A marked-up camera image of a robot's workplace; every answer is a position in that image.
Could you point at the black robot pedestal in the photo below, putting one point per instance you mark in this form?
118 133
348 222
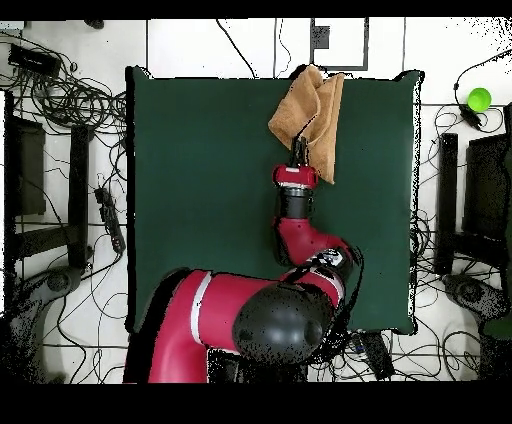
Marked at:
224 368

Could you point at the black flat panel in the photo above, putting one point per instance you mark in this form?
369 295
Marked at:
486 188
32 168

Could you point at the black electronics box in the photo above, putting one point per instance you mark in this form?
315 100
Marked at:
34 60

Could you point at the tan terry towel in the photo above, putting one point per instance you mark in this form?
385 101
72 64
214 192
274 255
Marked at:
316 104

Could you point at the black power strip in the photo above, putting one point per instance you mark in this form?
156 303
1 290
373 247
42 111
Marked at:
110 220

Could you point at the bright green ball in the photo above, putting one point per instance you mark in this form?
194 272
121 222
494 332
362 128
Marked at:
479 99

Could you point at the black power adapter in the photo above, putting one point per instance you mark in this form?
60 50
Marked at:
471 116

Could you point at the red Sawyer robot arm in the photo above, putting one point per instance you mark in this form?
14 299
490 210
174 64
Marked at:
224 304

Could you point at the black upright bar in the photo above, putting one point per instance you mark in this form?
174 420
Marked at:
447 200
78 192

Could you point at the dark green table cloth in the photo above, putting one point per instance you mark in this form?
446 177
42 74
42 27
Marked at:
200 160

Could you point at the black power brick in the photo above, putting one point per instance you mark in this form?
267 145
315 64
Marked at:
378 354

